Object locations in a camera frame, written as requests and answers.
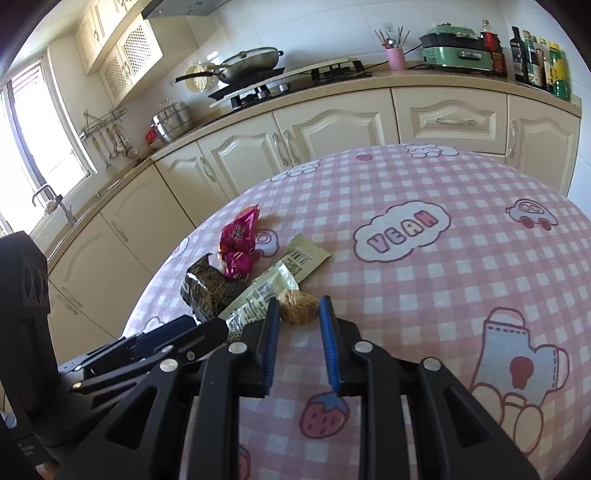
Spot round cream strainer plate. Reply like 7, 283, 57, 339
183, 64, 218, 93

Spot black wok with lid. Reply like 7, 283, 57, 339
175, 47, 284, 85

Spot steel steamer pot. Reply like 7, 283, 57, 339
152, 102, 193, 144

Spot red bowl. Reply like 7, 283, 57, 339
145, 128, 158, 145

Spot black gas stove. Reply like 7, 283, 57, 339
209, 57, 372, 111

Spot cream lower cabinets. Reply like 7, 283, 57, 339
48, 75, 582, 362

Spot pink utensil holder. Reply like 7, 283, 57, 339
385, 47, 407, 71

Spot steel sink faucet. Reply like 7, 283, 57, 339
31, 183, 77, 226

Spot wall utensil rack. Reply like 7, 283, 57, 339
77, 107, 139, 173

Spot cream upper cabinets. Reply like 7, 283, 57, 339
75, 0, 163, 107

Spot black snack wrapper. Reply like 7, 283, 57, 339
180, 253, 247, 323

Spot kitchen window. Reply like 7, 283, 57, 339
1, 59, 93, 233

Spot cream cabinets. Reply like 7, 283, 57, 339
75, 0, 163, 107
48, 75, 582, 362

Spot beige striped wrapper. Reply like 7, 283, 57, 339
218, 234, 332, 342

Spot green yellow bottle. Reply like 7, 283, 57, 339
549, 42, 570, 101

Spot magenta candy wrapper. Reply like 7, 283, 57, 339
217, 204, 260, 280

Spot green electric cooker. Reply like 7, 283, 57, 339
420, 23, 493, 73

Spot pink checkered tablecloth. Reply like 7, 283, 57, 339
124, 144, 590, 479

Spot dark soy sauce bottle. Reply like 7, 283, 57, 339
510, 26, 529, 84

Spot grey range hood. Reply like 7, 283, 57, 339
141, 0, 228, 20

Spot brown walnut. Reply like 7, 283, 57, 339
277, 289, 320, 327

